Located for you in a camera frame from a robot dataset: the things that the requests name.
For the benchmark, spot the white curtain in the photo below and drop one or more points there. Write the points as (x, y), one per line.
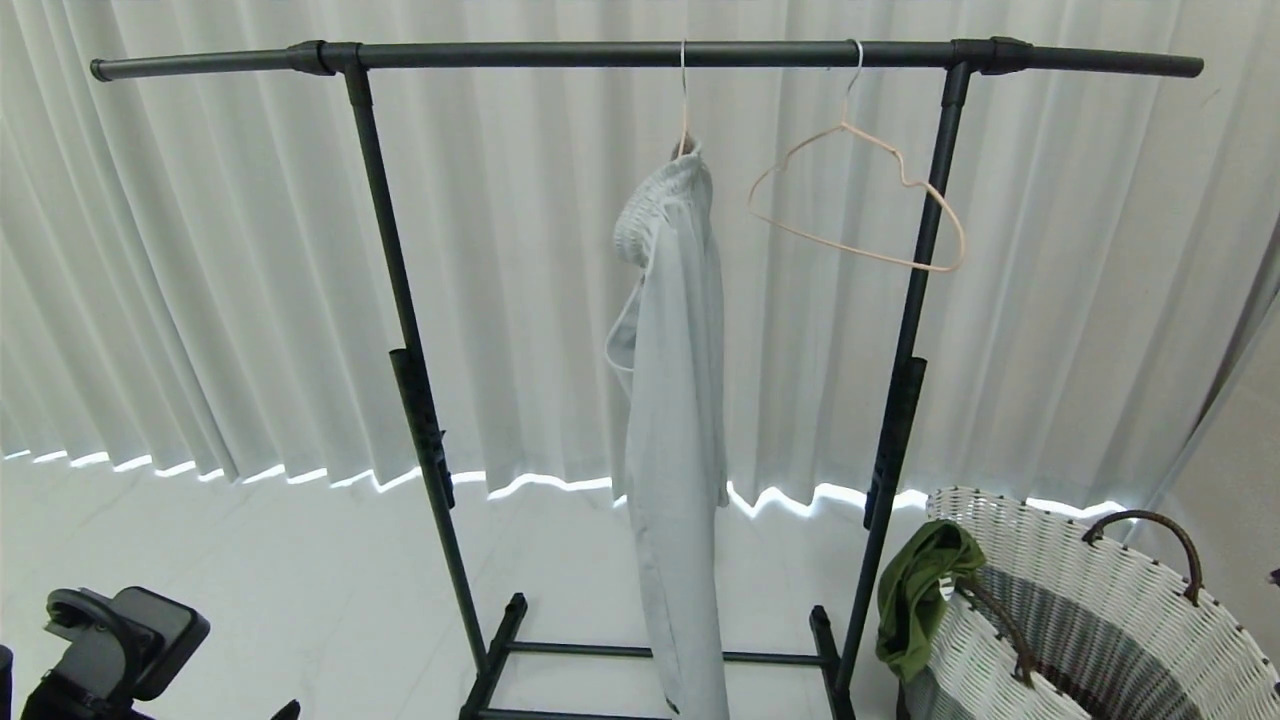
(200, 250)

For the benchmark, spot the pink clothes hanger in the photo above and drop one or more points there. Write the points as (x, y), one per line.
(846, 124)
(683, 100)

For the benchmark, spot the white laundry basket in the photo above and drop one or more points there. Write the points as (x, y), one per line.
(1100, 600)

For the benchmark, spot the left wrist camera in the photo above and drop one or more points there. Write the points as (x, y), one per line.
(160, 640)

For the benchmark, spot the black clothes rack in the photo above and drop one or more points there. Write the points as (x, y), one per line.
(500, 54)

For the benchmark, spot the green garment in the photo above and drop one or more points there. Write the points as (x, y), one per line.
(915, 600)

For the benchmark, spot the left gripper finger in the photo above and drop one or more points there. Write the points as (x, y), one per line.
(288, 712)

